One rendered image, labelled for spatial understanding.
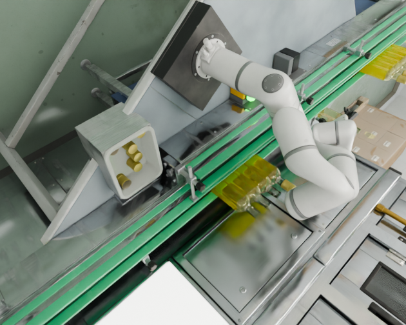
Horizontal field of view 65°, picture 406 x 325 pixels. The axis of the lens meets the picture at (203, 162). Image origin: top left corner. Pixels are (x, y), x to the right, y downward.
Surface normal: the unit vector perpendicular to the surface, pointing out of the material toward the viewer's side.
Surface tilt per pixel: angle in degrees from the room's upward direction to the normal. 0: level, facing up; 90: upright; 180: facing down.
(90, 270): 90
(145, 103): 0
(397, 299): 90
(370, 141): 90
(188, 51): 1
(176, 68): 1
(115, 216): 90
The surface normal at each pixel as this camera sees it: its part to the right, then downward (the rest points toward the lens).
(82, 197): 0.69, 0.51
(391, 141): -0.05, -0.67
